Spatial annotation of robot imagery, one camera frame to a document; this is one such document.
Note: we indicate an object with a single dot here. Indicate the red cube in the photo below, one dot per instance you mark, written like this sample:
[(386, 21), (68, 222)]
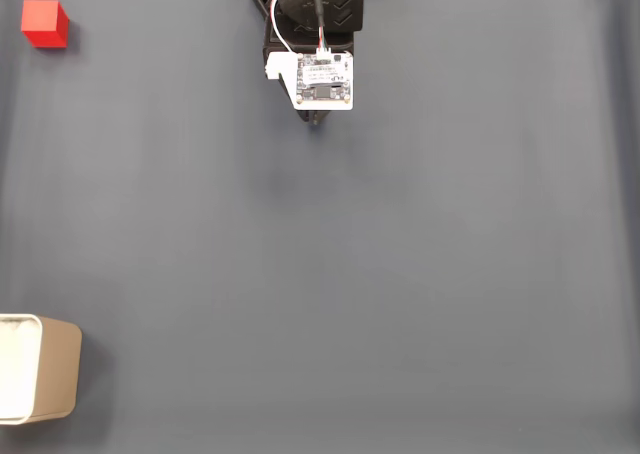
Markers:
[(42, 21)]

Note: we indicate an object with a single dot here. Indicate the beige box with white rim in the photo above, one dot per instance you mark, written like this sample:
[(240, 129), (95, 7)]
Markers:
[(57, 369)]

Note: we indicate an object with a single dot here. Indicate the grey desk mat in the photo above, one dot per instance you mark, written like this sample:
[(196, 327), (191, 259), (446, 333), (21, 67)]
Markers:
[(400, 274)]

